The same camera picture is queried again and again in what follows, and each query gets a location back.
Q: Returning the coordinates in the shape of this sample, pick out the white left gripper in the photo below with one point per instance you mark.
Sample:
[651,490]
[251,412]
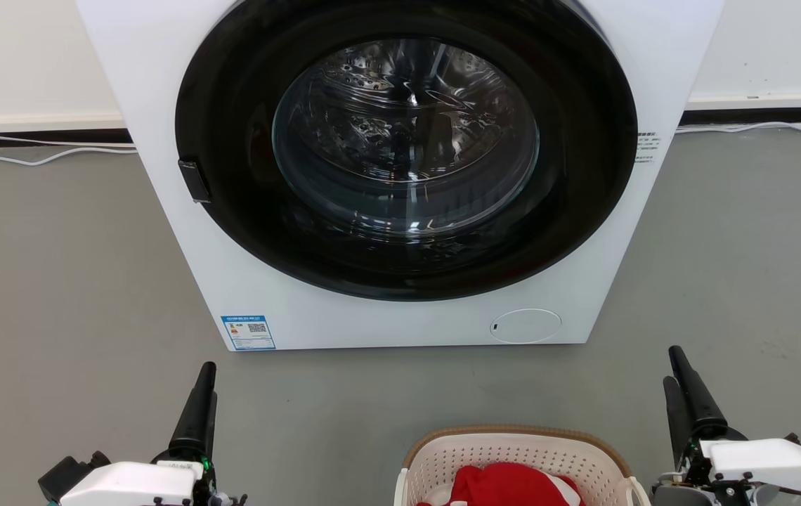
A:
[133,483]

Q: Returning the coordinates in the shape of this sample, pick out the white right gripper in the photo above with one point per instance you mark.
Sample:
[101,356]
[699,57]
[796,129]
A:
[766,460]

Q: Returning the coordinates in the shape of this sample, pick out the cream perforated laundry basket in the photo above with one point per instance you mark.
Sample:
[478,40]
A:
[513,450]

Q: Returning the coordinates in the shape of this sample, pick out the blue energy label sticker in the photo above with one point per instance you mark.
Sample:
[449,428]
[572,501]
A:
[248,332]

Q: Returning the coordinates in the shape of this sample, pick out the round white filter cover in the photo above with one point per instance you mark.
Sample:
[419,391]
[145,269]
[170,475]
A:
[525,326]

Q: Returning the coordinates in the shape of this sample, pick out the red garment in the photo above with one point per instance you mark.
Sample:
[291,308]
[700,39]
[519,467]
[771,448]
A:
[506,486]

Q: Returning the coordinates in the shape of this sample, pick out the white front-load washing machine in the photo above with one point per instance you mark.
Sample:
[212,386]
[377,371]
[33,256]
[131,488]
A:
[161,211]

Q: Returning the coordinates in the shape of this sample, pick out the black round washer door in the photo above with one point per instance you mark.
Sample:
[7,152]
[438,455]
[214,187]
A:
[232,91]

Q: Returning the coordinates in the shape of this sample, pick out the steel washer drum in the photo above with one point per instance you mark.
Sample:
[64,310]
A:
[400,133]

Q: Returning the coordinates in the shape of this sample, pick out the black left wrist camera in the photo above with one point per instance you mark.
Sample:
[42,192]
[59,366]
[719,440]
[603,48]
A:
[70,474]

